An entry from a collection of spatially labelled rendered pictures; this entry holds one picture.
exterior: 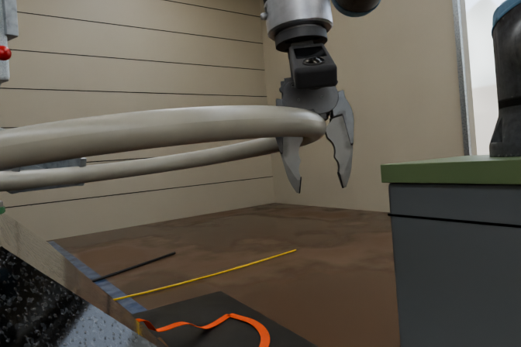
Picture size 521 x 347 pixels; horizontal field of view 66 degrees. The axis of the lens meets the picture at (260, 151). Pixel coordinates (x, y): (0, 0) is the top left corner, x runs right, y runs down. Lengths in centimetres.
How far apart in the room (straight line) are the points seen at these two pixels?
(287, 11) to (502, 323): 54
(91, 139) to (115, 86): 604
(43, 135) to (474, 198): 59
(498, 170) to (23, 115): 576
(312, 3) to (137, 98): 594
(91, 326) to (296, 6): 50
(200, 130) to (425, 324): 59
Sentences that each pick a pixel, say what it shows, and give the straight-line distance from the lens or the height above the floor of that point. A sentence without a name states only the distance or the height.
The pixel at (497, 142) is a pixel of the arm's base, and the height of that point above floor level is 91.
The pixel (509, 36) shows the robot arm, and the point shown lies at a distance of 82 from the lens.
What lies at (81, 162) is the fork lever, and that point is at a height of 93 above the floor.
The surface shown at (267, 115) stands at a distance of 36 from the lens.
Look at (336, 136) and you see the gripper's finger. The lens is 53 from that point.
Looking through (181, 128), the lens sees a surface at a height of 94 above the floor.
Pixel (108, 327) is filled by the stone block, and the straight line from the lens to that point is 64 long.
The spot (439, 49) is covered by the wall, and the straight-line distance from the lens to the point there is 539.
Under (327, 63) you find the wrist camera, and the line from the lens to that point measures 45.
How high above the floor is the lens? 92
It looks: level
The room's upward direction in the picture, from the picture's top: 4 degrees counter-clockwise
